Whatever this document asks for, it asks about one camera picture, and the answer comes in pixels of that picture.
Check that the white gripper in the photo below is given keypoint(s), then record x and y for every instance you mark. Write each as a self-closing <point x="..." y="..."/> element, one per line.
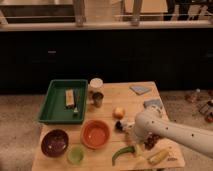
<point x="137" y="136"/>

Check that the green pepper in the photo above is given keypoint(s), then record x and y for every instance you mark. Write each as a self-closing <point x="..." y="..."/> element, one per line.
<point x="127" y="149"/>

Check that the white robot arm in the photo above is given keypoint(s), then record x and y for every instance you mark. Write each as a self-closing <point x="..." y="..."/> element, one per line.
<point x="149" y="121"/>

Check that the small green cup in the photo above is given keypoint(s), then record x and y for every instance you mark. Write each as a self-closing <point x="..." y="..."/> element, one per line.
<point x="75" y="155"/>

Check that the metal cup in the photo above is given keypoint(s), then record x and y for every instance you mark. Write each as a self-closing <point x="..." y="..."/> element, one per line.
<point x="97" y="99"/>

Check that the bunch of dark grapes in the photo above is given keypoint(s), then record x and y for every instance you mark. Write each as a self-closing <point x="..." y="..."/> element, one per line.
<point x="152" y="141"/>

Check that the corn cob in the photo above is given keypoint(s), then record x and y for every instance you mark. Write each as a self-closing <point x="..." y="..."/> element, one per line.
<point x="158" y="157"/>

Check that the black dish brush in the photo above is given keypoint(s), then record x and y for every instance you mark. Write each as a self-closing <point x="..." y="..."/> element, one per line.
<point x="124" y="126"/>

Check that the orange bowl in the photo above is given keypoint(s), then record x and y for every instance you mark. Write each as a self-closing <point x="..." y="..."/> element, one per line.
<point x="95" y="134"/>

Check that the blue sponge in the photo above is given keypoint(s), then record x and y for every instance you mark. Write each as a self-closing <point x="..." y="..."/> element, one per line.
<point x="156" y="102"/>

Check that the grey blue cloth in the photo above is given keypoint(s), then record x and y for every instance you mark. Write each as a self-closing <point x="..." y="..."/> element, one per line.
<point x="139" y="89"/>

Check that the green fork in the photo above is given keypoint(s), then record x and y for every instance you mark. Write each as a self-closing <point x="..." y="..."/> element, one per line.
<point x="76" y="110"/>

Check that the glass jar white lid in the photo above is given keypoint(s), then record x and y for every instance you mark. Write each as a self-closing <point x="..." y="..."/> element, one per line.
<point x="95" y="88"/>

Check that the dark purple bowl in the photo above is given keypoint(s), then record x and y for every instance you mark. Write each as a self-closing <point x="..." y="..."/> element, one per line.
<point x="55" y="143"/>

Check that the green plastic tray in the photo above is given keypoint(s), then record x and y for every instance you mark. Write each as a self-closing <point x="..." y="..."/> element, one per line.
<point x="54" y="109"/>

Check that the wooden block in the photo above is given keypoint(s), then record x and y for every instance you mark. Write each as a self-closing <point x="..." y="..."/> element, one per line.
<point x="69" y="98"/>

